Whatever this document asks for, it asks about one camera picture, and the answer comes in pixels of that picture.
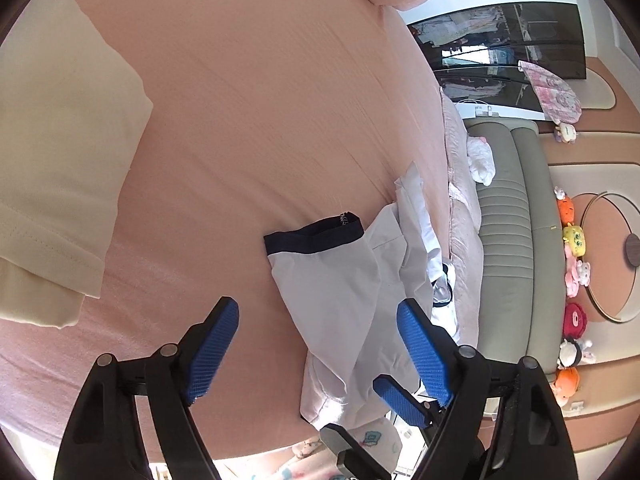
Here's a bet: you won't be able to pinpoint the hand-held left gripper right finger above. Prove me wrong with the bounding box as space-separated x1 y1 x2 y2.
397 299 576 480

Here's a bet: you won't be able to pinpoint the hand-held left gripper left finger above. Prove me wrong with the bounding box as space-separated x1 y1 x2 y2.
52 297 240 480

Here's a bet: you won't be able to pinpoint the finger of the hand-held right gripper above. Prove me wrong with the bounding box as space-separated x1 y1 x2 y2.
372 374 443 429
319 423 397 480

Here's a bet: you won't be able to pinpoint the white shirt with navy trim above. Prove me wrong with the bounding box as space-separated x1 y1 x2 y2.
425 255 463 347

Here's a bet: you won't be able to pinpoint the white collared shirt navy cuffs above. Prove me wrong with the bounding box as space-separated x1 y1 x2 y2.
263 160 443 431

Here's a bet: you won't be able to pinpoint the white printed fleece pajamas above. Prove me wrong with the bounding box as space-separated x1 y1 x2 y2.
292 416 404 480

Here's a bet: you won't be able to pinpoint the grey padded headboard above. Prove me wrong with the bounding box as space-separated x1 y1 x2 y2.
464 117 562 402

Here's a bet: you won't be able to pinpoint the black and white bunny plush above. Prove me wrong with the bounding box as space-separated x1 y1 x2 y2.
557 337 597 367

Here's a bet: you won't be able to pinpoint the red bear plush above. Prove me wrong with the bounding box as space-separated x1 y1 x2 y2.
563 302 590 339

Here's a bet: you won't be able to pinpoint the pink plush toy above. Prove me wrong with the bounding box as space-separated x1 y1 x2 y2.
563 247 582 292

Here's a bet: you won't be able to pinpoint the yellow sponge plush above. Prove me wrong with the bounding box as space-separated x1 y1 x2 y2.
562 224 587 254

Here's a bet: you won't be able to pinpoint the white plush toy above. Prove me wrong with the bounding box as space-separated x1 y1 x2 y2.
465 135 496 186

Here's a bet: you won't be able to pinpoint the cream folded cloth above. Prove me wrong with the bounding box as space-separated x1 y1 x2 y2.
0 0 154 332

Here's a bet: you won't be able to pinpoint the bed with pink sheet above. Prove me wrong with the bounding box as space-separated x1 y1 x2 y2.
0 0 482 461

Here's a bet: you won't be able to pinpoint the pink patterned cloth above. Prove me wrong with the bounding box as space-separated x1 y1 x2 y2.
517 59 584 124

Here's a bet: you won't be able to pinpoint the black glass wardrobe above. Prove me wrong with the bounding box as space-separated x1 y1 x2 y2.
405 2 587 112

